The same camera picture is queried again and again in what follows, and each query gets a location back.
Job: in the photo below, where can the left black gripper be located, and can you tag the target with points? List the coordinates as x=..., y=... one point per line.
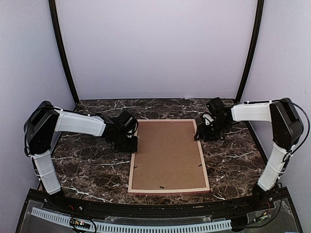
x=131, y=149

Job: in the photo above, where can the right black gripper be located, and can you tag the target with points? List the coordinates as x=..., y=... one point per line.
x=203, y=132

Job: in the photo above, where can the brown cardboard backing board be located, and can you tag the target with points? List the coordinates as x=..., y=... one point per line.
x=167, y=155

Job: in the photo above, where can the pink wooden picture frame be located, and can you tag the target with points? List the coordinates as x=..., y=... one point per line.
x=132, y=182

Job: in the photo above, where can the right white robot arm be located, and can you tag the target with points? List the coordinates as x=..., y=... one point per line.
x=287, y=128

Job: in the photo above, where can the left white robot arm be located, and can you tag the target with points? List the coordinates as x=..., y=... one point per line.
x=46, y=120

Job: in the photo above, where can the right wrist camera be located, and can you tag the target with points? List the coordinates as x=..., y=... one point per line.
x=207, y=118

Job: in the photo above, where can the black front table rail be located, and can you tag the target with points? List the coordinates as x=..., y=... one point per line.
x=228, y=208

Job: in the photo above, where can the white slotted cable duct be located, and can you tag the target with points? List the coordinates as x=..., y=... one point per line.
x=159, y=226

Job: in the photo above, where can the right black corner post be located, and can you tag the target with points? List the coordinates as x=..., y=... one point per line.
x=251, y=50

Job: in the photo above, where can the black corner post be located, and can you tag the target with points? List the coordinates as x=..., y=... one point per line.
x=251, y=50
x=61, y=50

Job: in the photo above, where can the left black corner post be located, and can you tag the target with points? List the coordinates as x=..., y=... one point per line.
x=61, y=50

